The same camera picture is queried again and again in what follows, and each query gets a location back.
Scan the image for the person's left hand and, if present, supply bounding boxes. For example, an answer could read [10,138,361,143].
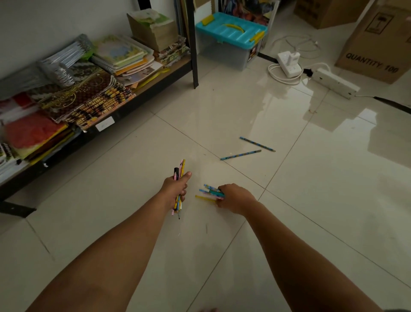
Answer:
[159,171,192,213]

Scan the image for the person's right hand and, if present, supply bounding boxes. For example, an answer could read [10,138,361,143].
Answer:
[216,183,258,216]

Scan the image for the yellow striped pencil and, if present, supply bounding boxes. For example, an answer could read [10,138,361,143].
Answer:
[174,159,186,213]

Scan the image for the person's left forearm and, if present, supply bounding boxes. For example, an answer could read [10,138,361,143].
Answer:
[26,192,175,312]

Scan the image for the person's right forearm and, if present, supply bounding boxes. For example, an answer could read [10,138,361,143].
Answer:
[239,201,384,312]

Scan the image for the blue patterned pencil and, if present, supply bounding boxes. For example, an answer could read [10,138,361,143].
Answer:
[220,150,262,161]
[239,136,276,152]

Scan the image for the white shelf label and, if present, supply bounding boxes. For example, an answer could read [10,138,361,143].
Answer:
[95,116,115,132]

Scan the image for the black metal shelf rack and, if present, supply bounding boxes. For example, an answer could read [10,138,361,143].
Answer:
[0,0,200,219]

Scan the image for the yellow folder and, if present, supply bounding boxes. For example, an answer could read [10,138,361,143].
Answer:
[135,67,171,90]

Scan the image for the stack of brown gold books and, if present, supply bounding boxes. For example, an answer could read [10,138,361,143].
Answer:
[30,61,136,131]

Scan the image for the stack of patterned notebooks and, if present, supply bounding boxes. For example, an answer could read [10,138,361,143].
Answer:
[156,36,191,67]

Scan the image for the stack of green picture books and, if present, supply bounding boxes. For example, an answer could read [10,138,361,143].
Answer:
[89,34,156,77]

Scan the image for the clear box with turquoise lid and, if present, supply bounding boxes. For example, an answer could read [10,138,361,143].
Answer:
[195,12,268,71]

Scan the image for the square white power strip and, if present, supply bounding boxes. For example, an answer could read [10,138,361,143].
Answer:
[277,51,304,78]

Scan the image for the stack of brown paper books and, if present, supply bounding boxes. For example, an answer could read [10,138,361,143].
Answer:
[127,9,179,53]

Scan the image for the long white power strip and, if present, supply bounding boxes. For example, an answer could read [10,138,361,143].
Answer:
[312,67,361,99]

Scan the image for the red orange book stack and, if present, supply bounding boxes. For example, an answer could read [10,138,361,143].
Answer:
[3,111,77,163]

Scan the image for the upright folders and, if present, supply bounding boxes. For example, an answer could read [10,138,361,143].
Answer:
[173,0,195,36]

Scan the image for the stack of silver wrapped packets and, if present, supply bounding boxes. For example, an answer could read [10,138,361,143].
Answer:
[39,33,94,88]

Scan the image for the stack of spiral notebooks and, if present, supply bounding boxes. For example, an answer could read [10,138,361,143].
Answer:
[0,141,30,185]

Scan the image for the colourful poster board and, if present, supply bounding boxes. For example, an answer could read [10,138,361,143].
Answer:
[221,0,280,27]

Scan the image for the plain brown cardboard box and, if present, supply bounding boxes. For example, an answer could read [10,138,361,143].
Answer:
[293,0,371,30]

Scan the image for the large printed cardboard box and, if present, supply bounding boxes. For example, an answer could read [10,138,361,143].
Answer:
[335,0,411,85]

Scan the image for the white cable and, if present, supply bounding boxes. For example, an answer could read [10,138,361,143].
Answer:
[267,34,331,86]

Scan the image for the black cable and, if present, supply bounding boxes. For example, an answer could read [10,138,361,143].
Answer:
[355,94,411,115]

